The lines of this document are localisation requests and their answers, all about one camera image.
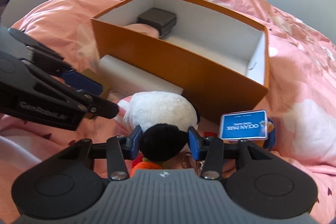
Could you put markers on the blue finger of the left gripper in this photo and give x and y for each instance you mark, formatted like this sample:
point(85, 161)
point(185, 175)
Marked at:
point(81, 82)

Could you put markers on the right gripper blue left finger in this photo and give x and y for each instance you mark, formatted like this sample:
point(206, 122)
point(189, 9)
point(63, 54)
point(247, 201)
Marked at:
point(132, 143)

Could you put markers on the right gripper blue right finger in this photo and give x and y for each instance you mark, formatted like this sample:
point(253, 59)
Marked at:
point(197, 145)

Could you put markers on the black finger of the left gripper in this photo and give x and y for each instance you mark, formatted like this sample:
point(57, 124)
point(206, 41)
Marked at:
point(97, 106)

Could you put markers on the gold jewellery box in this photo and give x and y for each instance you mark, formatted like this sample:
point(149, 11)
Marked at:
point(98, 82)

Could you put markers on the silver cylindrical case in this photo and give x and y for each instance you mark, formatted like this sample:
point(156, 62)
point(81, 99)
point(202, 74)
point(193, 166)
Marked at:
point(127, 79)

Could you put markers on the white black panda plush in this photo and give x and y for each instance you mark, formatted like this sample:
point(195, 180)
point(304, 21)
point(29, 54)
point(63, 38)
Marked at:
point(164, 118)

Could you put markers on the blue Ocean Park tag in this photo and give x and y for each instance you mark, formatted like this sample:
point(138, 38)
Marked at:
point(250, 125)

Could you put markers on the brown bear plush blue outfit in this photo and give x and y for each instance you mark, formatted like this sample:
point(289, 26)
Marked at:
point(269, 143)

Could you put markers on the dark grey square box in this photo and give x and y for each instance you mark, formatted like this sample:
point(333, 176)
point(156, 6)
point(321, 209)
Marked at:
point(163, 21)

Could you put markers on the orange green plush carrot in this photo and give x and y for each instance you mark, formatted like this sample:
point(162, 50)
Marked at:
point(143, 163)

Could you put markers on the pink folded garment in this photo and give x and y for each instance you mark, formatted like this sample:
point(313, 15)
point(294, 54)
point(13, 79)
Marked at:
point(143, 29)

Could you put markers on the orange cardboard storage box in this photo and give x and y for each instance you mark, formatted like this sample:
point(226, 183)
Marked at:
point(218, 56)

